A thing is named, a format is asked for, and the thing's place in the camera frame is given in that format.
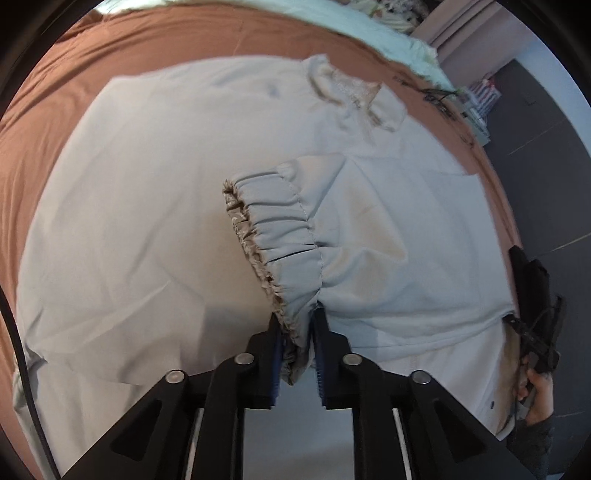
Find cream white jacket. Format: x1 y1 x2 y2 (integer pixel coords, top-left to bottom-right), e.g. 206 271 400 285
16 55 517 470

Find black clothes hanger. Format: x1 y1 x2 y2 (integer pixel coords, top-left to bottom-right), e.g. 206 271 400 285
393 76 476 148

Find person's right hand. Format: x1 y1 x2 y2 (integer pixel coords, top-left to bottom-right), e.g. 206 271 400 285
517 356 554 426

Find white bedside table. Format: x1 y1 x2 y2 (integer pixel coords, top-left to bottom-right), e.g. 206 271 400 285
454 89 491 146

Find pink right curtain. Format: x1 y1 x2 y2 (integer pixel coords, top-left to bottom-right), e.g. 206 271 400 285
412 0 535 86

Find light green blanket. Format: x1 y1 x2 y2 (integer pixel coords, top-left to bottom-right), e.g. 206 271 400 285
96 1 455 92

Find brown orange bed cover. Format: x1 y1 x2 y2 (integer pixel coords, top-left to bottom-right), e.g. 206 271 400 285
1 1 519 479

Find black cable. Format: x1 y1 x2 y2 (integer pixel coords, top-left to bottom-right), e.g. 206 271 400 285
0 285 62 480

